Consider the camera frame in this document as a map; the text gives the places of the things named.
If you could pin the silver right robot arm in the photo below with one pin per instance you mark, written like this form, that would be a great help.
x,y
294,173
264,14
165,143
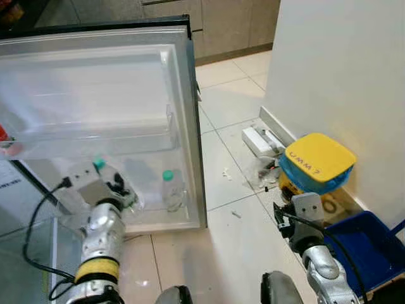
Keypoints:
x,y
326,269

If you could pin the flat cardboard piece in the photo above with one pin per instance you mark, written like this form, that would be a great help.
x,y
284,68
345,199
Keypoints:
x,y
345,206

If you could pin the right robot leg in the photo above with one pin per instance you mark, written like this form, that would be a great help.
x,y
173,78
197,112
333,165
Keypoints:
x,y
281,291

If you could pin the robot leg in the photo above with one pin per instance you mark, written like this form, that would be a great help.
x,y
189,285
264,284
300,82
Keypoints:
x,y
174,296
281,291

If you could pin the yellow lidded bin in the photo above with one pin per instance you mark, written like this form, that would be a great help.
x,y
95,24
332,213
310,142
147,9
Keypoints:
x,y
319,158

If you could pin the blue pole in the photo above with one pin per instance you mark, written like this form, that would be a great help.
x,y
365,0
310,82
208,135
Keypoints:
x,y
398,225

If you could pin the white power strip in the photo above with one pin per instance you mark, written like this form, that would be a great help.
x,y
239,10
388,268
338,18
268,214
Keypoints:
x,y
259,140

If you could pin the blue plastic tray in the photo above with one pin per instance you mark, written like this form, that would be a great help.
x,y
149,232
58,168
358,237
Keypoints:
x,y
367,253

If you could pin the red cap white bottle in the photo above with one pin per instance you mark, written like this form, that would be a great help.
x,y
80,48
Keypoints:
x,y
5,134

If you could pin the left robot leg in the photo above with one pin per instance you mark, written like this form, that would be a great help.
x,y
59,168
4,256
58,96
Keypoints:
x,y
174,296

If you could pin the black doormat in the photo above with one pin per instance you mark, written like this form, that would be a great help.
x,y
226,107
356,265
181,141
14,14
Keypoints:
x,y
395,294

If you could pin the grey kitchen cabinets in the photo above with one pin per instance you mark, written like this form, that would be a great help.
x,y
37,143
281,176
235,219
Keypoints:
x,y
234,25

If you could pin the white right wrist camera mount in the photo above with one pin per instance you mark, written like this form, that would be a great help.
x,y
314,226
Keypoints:
x,y
309,209

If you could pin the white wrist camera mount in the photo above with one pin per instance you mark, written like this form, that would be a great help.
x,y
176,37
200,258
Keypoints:
x,y
88,183
309,209

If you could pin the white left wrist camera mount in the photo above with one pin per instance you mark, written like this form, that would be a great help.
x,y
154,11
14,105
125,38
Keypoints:
x,y
88,183

